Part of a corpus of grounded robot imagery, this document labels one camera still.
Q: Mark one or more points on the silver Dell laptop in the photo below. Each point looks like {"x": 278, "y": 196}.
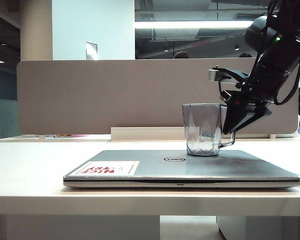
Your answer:
{"x": 190, "y": 170}

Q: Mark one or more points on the white partition support bracket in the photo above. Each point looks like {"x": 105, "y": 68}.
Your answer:
{"x": 41, "y": 137}
{"x": 272, "y": 136}

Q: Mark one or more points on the grey desk partition panel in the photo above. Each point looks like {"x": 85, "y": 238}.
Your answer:
{"x": 115, "y": 95}

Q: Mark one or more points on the grey cabinet under desk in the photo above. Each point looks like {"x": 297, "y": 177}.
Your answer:
{"x": 260, "y": 228}

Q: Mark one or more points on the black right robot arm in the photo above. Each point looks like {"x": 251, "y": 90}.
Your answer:
{"x": 258, "y": 32}

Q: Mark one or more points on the white red laptop sticker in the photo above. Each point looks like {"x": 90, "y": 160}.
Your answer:
{"x": 107, "y": 168}

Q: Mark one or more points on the dark glass window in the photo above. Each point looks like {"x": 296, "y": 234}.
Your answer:
{"x": 165, "y": 42}

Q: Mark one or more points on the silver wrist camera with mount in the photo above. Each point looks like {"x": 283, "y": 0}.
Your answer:
{"x": 215, "y": 75}

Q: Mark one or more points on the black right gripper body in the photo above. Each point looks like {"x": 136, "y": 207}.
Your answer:
{"x": 262, "y": 87}

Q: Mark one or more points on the dark-haired person head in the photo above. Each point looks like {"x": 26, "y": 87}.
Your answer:
{"x": 245, "y": 55}
{"x": 181, "y": 55}

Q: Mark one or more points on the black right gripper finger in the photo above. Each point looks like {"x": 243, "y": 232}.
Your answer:
{"x": 236, "y": 115}
{"x": 260, "y": 113}

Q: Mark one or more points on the wall poster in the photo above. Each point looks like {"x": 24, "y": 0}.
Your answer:
{"x": 91, "y": 51}

